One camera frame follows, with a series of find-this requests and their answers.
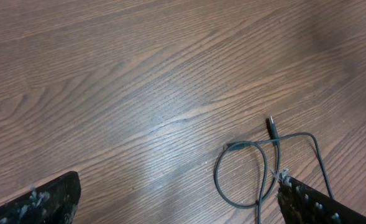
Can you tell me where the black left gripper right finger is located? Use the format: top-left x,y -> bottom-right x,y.
272,169 -> 366,224

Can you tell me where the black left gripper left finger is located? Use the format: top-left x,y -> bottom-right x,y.
0,171 -> 81,224

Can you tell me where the black USB cable blue plug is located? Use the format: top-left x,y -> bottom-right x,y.
213,116 -> 335,224

